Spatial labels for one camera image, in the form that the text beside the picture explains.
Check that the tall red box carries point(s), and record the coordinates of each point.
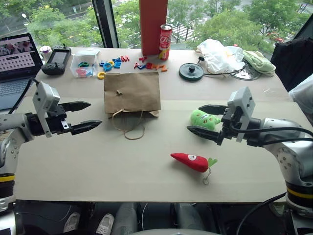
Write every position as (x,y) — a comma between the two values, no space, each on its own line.
(153,27)

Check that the green cloth pouch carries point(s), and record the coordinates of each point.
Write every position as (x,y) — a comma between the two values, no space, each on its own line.
(258,61)

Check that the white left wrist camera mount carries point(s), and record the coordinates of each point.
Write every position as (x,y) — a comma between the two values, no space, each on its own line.
(46,96)

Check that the white plastic bag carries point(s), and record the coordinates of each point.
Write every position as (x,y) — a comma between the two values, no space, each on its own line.
(217,55)

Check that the grey trouser leg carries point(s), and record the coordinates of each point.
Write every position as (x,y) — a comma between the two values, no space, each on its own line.
(188,218)
(126,218)

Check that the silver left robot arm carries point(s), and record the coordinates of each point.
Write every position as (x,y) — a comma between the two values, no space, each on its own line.
(11,137)

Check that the red plush carrot toy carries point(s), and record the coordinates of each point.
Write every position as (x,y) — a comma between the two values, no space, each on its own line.
(189,160)

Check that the white sneaker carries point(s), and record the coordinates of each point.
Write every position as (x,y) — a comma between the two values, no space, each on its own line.
(105,224)
(72,221)

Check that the brown paper bag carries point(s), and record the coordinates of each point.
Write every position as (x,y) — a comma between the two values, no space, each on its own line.
(132,91)

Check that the black window frame post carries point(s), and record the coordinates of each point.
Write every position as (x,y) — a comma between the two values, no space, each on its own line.
(106,23)

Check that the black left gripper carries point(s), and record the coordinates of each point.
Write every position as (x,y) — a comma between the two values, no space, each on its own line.
(58,124)

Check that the yellow magnetic letter C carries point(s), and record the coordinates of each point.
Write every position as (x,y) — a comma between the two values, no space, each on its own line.
(98,75)

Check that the dark green round disc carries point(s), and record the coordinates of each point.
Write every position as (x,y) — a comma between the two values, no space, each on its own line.
(190,71)

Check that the translucent white plastic sheet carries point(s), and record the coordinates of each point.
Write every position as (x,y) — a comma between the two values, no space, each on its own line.
(303,95)

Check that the blue magnetic letter O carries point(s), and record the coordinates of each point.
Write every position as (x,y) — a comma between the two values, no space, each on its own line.
(104,66)

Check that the red magnetic letter A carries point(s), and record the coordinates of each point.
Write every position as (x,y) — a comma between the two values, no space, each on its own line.
(137,66)

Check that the orange magnetic letter Z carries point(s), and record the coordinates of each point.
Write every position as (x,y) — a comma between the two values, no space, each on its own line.
(163,68)

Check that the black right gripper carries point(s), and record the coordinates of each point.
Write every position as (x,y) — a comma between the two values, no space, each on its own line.
(230,126)

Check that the green magnetic letter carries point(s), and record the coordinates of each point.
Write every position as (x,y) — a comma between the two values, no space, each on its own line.
(83,64)

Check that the white cup purple lid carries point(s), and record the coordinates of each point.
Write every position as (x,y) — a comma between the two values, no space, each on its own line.
(45,50)

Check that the black handheld controller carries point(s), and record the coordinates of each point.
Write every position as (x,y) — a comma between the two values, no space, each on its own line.
(56,61)

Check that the blue magnetic letter E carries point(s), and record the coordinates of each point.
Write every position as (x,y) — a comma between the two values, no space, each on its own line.
(117,65)

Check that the red cola can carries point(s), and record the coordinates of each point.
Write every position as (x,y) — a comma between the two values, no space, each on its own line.
(165,40)

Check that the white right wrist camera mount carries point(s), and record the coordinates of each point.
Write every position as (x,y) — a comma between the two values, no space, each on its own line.
(242,99)

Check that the green plush toy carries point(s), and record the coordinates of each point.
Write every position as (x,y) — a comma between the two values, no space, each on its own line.
(204,120)

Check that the clear plastic box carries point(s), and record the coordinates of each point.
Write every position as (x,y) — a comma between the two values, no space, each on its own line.
(84,63)

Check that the red magnetic letter M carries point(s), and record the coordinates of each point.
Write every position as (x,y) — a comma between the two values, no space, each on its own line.
(125,58)

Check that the black fabric sleeve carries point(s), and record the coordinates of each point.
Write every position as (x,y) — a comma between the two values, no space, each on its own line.
(293,61)

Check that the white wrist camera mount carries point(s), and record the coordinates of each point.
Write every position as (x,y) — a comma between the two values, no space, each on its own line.
(242,99)
(46,96)

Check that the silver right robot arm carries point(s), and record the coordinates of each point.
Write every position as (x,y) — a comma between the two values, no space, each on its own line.
(291,147)

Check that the open laptop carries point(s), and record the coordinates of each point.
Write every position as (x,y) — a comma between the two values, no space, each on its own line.
(17,63)

